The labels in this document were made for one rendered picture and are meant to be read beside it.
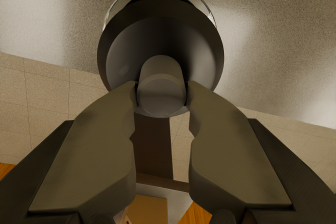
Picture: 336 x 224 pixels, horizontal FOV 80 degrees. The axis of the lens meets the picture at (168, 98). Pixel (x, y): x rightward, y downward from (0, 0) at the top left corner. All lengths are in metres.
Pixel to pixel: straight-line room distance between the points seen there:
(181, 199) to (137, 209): 0.16
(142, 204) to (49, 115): 1.34
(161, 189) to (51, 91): 1.26
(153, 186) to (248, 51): 0.50
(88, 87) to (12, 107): 0.65
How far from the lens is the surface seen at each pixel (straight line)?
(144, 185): 0.72
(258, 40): 0.47
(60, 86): 1.70
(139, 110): 0.15
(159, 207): 0.76
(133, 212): 0.73
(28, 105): 1.92
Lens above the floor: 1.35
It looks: 58 degrees down
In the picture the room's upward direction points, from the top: 176 degrees clockwise
